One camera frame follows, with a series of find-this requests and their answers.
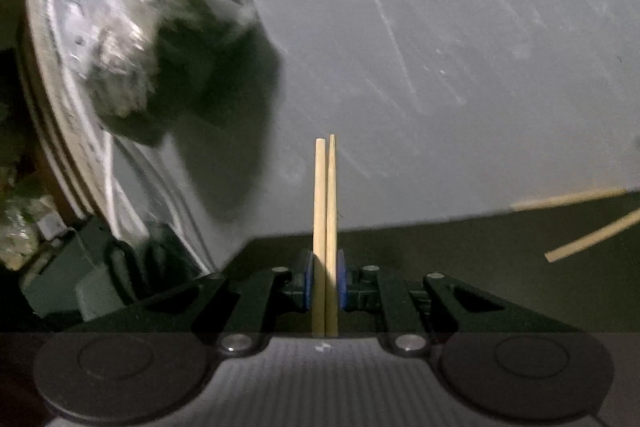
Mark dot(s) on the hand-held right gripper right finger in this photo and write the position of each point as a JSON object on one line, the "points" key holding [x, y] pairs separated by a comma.
{"points": [[341, 282]]}

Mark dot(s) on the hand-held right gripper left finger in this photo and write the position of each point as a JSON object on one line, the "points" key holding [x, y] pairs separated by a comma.
{"points": [[308, 282]]}

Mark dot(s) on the wooden chopstick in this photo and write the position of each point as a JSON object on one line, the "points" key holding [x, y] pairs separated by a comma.
{"points": [[331, 207], [320, 207], [570, 199], [590, 239]]}

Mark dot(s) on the crumpled shiny wrapper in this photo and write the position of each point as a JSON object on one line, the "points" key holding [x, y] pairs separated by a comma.
{"points": [[22, 232]]}

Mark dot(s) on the clear plastic bag dark contents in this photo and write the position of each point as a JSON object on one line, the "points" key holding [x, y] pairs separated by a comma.
{"points": [[140, 47]]}

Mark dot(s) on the wooden door frame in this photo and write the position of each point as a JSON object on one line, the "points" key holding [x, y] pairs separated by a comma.
{"points": [[55, 122]]}

